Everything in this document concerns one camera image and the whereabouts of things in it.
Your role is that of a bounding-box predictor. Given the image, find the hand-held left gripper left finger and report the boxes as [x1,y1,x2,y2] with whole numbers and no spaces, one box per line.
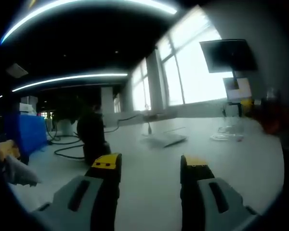
[31,153,123,231]

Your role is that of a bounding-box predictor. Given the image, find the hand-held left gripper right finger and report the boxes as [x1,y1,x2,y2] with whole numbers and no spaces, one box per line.
[180,155,258,231]

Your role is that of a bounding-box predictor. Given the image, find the open laptop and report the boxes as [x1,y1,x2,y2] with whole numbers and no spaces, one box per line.
[223,77,253,103]

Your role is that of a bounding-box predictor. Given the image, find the large window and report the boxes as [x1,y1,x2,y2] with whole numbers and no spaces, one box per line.
[132,7,234,111]

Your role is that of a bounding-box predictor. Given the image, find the pale grey object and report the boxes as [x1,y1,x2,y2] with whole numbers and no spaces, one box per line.
[4,155,42,186]

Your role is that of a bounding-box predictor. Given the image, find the white table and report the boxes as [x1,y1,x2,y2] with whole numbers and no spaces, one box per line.
[8,116,285,231]

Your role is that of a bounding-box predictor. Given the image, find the black cylindrical stand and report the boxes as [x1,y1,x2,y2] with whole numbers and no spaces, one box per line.
[76,112,111,166]

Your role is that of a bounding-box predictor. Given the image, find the potted green plant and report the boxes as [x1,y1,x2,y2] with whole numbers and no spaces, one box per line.
[53,96,87,137]

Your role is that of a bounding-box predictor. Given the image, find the yellow box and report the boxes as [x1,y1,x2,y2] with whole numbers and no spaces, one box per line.
[0,141,21,160]

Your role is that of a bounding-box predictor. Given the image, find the blue plastic box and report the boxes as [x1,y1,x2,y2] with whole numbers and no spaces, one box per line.
[4,114,48,157]

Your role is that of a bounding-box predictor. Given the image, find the white cardboard boxes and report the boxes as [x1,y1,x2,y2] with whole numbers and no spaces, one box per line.
[19,96,37,116]

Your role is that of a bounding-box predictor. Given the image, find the ceiling air vent panel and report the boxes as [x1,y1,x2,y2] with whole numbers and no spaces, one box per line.
[6,63,29,78]

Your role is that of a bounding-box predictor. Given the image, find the long ceiling light strip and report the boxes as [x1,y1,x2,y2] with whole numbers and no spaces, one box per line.
[0,0,178,45]

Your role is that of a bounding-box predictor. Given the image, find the black wall monitor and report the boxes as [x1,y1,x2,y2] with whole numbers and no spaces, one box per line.
[199,39,258,74]

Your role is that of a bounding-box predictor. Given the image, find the black scanner cable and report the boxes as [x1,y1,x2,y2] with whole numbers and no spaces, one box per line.
[53,143,86,160]

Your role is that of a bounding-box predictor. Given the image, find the black power cable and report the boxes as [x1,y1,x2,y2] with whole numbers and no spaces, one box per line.
[46,119,81,145]

